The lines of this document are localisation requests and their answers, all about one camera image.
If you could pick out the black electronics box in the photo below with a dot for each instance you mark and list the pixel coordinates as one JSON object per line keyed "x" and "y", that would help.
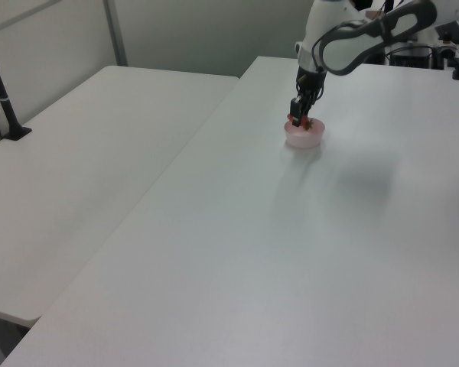
{"x": 409, "y": 58}

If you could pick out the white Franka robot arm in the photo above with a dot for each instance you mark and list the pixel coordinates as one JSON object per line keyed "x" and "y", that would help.
{"x": 340, "y": 49}

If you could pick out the grey metal partition post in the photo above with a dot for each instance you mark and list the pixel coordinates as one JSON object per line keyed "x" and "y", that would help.
{"x": 115, "y": 32}

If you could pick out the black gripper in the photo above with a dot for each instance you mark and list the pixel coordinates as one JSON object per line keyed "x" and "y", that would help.
{"x": 310, "y": 82}

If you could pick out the red strawberry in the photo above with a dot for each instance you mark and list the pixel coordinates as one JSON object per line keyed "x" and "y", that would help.
{"x": 305, "y": 123}

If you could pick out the black camera pole with base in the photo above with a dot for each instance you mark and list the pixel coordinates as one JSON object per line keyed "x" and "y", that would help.
{"x": 4, "y": 103}

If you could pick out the white side table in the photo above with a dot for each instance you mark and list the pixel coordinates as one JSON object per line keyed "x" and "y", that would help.
{"x": 80, "y": 153}

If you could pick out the pink plastic bowl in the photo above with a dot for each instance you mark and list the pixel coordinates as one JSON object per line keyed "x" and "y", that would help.
{"x": 304, "y": 139}

